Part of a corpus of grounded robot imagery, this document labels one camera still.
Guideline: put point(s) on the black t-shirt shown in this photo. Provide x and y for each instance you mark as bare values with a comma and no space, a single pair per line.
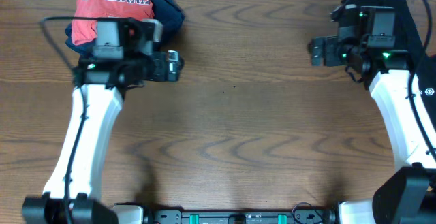
407,37

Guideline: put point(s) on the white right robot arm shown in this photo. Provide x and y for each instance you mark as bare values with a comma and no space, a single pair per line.
408,196

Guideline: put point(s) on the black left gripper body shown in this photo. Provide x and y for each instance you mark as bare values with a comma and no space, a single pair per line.
159,74

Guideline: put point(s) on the navy folded garment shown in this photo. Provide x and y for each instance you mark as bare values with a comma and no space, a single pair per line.
167,12

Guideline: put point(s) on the orange printed t-shirt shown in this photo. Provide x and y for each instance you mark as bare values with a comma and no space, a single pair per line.
84,26

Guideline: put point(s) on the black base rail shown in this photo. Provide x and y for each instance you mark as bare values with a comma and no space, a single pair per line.
301,213

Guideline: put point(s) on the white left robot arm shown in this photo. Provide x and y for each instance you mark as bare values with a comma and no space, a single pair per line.
73,192

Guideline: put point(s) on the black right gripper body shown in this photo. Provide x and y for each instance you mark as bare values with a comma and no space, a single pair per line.
336,53

